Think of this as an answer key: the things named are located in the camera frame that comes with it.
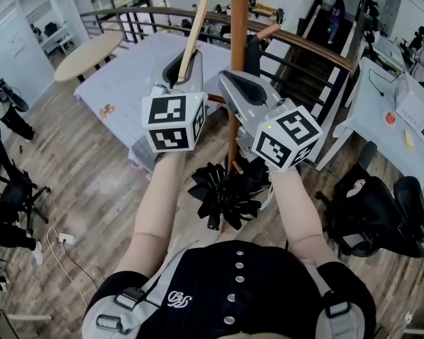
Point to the yellow food piece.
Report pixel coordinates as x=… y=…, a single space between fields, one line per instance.
x=409 y=140

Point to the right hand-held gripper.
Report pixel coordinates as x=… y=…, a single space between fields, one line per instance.
x=286 y=136

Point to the black stair railing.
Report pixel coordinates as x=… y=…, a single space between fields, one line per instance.
x=304 y=48

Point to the black green-striped umbrella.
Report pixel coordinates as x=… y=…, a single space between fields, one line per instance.
x=226 y=196

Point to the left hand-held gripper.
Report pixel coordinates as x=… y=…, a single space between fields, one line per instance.
x=169 y=118

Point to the person's black buttoned shirt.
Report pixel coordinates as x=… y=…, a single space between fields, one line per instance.
x=233 y=295

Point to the table with checked cloth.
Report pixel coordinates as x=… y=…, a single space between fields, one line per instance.
x=127 y=83

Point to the person's left forearm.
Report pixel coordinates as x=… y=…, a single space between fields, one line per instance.
x=159 y=207

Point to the white shelf cabinet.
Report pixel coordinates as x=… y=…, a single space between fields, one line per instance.
x=49 y=27

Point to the white power strip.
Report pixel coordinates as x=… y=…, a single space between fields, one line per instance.
x=67 y=238

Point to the black office chair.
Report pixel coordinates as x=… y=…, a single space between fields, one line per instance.
x=364 y=217
x=17 y=189
x=415 y=210

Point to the red round fruit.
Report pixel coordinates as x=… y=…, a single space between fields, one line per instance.
x=390 y=118

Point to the white desk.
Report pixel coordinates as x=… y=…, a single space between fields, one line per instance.
x=371 y=125

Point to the round wooden table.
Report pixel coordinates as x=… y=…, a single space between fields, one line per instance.
x=88 y=55

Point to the light wooden hanger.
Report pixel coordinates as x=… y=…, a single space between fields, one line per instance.
x=198 y=30

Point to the pink cloth item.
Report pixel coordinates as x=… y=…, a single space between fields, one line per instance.
x=357 y=185

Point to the wooden coat stand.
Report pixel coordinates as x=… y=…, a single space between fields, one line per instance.
x=238 y=48

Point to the person's right forearm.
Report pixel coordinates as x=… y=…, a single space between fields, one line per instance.
x=297 y=207

